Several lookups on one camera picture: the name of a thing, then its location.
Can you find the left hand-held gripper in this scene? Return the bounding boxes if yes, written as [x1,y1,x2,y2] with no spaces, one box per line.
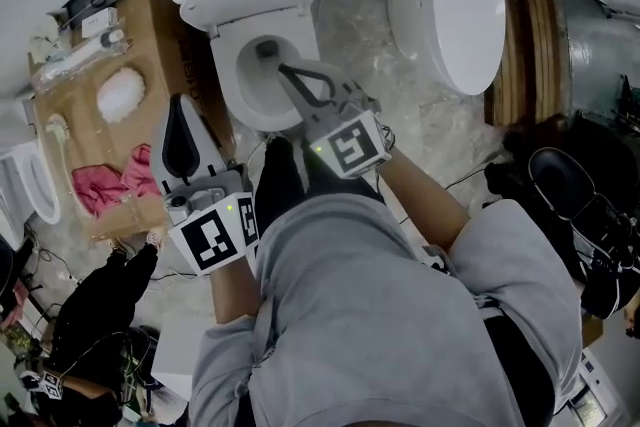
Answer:
[151,93,261,276]

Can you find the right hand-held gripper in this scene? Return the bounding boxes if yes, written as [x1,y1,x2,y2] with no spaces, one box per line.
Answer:
[277,60,394,180]

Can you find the person's left forearm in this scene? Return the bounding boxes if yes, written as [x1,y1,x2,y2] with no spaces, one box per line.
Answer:
[208,256,262,326]

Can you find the person's right forearm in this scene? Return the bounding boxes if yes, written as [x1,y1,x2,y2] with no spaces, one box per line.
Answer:
[374,153,471,262]

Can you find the white spare toilet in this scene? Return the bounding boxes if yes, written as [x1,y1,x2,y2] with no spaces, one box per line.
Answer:
[0,97,62,249]

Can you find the white egg-shaped smart toilet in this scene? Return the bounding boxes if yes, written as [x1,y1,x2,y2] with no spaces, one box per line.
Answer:
[387,0,506,97]

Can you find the pink cloth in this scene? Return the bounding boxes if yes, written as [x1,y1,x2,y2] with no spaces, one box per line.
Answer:
[121,143,164,199]
[72,164,129,220]

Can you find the white fluffy sponge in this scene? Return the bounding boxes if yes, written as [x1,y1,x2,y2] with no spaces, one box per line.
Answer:
[96,67,149,124]

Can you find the person's black trousers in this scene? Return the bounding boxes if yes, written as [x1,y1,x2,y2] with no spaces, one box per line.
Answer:
[254,136,387,216]

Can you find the large cardboard box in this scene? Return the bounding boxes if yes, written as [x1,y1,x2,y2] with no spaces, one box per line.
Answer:
[29,0,237,242]

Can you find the clear plastic bag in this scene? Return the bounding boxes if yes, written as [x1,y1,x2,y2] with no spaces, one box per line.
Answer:
[29,28,134,92]

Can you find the small white box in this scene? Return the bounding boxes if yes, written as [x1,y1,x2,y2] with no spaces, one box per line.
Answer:
[79,7,120,39]

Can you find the white flat board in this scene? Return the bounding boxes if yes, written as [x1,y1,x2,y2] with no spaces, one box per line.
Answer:
[151,312,211,402]

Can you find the wooden slatted bench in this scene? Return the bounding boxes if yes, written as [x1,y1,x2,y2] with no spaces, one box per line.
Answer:
[483,0,571,129]

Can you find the person's gray shirt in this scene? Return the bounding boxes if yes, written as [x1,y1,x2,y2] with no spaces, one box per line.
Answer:
[189,192,584,427]

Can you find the gray metal panel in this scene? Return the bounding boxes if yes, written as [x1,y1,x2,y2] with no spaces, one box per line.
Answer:
[559,0,640,126]

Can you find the white electronic device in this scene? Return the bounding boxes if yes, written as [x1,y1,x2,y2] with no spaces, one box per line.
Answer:
[567,348,629,427]

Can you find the long-handled cleaning brush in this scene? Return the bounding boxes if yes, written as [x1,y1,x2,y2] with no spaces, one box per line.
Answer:
[43,113,72,161]

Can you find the person's black strap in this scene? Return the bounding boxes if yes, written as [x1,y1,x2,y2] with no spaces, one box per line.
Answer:
[482,309,557,427]

